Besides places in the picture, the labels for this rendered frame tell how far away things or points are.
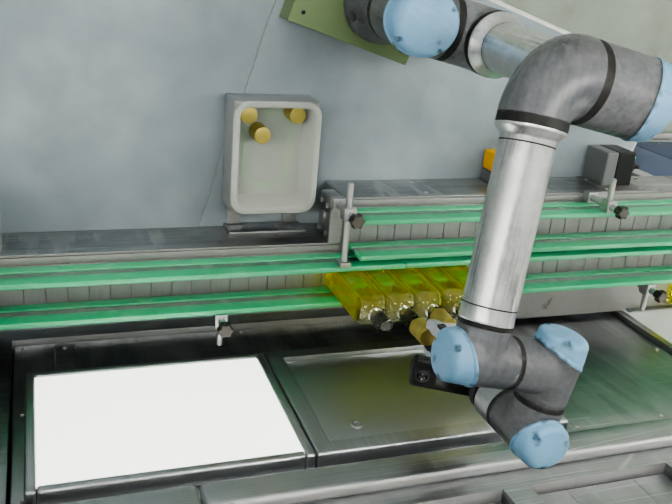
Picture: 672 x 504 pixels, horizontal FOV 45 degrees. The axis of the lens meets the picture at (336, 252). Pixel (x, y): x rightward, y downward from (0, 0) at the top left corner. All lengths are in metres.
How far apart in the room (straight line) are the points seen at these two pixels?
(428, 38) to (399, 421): 0.66
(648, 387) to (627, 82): 0.83
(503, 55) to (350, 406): 0.65
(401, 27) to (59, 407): 0.85
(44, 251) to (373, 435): 0.68
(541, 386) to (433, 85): 0.83
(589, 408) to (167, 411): 0.79
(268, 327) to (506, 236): 0.82
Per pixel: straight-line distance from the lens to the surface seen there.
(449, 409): 1.48
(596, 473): 1.45
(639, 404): 1.72
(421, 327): 1.43
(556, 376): 1.15
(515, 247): 1.07
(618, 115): 1.14
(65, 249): 1.57
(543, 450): 1.19
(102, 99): 1.61
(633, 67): 1.14
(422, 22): 1.42
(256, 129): 1.60
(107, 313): 1.53
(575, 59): 1.09
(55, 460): 1.31
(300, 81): 1.67
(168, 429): 1.36
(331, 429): 1.38
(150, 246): 1.58
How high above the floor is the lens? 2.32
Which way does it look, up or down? 61 degrees down
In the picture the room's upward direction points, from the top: 138 degrees clockwise
